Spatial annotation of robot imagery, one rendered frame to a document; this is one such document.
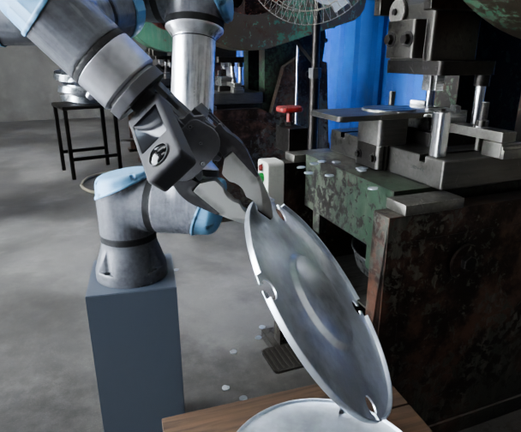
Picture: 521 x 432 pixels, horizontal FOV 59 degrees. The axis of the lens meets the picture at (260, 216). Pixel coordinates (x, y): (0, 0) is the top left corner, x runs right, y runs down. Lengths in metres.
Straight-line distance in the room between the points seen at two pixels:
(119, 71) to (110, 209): 0.48
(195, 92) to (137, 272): 0.38
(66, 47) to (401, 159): 0.76
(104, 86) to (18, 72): 7.04
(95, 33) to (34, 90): 7.04
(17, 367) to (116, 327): 0.68
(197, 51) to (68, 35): 0.45
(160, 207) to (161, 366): 0.36
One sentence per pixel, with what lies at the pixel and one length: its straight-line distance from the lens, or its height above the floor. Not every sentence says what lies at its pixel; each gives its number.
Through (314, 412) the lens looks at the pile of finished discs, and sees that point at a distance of 0.81.
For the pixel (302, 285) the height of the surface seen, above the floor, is 0.66.
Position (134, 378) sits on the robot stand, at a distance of 1.10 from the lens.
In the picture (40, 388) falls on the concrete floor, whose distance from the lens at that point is 1.55.
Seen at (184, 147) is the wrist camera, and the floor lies 0.82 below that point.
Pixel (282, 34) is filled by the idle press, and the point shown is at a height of 0.99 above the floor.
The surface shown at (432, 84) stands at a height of 0.84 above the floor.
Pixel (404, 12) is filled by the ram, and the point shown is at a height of 0.99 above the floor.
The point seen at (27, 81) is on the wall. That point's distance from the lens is 7.55.
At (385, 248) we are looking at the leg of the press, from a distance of 0.90.
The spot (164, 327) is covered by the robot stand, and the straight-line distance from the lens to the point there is 1.03.
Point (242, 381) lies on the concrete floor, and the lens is 1.44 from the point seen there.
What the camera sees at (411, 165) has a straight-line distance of 1.06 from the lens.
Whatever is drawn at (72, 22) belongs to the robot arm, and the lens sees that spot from 0.53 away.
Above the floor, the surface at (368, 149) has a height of 0.69.
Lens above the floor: 0.90
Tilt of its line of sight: 19 degrees down
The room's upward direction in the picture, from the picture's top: straight up
